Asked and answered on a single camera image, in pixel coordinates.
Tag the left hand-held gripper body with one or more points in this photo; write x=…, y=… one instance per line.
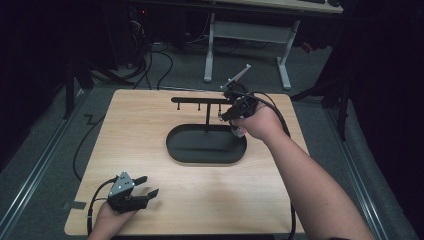
x=120, y=190

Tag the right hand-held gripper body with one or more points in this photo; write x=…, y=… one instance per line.
x=245, y=105

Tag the black hook rack with tray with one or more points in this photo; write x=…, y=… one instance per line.
x=200, y=146

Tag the person's right hand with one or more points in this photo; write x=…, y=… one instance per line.
x=263, y=125

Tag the person's left hand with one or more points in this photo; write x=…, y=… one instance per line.
x=108, y=226

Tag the grey tape strip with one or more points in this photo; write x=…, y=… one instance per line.
x=77, y=205

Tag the black metal stand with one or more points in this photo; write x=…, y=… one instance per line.
x=69, y=86
x=341, y=110

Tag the white frame desk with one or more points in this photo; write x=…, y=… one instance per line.
x=250, y=31

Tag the aluminium floor rail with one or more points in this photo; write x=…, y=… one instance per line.
x=36, y=173
x=361, y=186

